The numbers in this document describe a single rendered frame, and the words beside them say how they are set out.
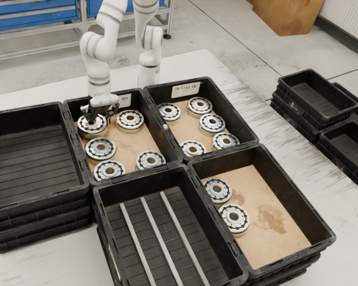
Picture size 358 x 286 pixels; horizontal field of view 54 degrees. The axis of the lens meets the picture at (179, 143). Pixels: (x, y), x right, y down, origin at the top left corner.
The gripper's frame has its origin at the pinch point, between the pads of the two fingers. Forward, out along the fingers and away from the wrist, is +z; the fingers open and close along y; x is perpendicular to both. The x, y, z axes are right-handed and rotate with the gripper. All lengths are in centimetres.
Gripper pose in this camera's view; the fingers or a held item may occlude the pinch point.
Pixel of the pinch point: (100, 122)
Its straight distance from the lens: 130.8
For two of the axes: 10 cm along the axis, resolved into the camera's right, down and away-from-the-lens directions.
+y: -9.0, 2.2, -3.7
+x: 4.1, 6.9, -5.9
